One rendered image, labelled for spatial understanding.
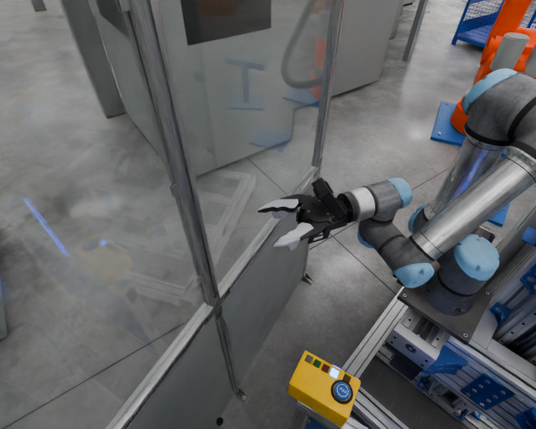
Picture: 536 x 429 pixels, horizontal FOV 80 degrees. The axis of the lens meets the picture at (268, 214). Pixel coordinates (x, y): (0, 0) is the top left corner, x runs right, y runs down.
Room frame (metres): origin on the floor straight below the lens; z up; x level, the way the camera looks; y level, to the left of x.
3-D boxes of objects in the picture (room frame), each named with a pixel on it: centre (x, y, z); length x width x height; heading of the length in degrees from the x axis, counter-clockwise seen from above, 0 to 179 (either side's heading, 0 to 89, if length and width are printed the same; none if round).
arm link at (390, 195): (0.57, -0.28, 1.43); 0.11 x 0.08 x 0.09; 111
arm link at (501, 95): (0.66, -0.53, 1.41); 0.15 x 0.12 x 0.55; 21
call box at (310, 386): (0.27, -0.15, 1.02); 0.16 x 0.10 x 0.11; 60
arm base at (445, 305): (0.54, -0.57, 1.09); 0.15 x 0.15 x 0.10
